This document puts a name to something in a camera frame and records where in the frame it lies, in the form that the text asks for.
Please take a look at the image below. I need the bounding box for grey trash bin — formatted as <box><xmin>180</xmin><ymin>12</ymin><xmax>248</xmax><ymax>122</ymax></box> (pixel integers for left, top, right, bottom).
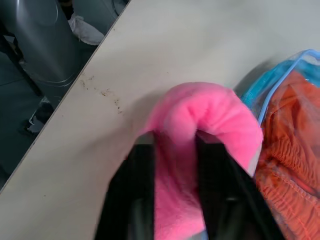
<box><xmin>0</xmin><ymin>0</ymin><xmax>87</xmax><ymax>97</ymax></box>

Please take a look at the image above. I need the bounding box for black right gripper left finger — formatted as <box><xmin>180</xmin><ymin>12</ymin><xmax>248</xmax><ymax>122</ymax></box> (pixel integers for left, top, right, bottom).
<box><xmin>95</xmin><ymin>130</ymin><xmax>159</xmax><ymax>240</ymax></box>

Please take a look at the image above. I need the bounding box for pink cloth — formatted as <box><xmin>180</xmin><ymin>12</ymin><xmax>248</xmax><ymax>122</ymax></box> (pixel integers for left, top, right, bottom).
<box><xmin>144</xmin><ymin>82</ymin><xmax>265</xmax><ymax>240</ymax></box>

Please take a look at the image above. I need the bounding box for orange cloth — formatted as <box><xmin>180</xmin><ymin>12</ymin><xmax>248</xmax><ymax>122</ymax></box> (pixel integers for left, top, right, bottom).
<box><xmin>254</xmin><ymin>70</ymin><xmax>320</xmax><ymax>240</ymax></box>

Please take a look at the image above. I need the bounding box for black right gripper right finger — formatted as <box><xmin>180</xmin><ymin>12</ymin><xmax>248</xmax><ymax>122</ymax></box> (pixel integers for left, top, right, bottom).
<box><xmin>194</xmin><ymin>131</ymin><xmax>284</xmax><ymax>240</ymax></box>

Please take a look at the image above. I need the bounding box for clear plastic pouch blue trim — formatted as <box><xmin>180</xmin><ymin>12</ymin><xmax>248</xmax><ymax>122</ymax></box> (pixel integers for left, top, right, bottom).
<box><xmin>240</xmin><ymin>49</ymin><xmax>320</xmax><ymax>240</ymax></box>

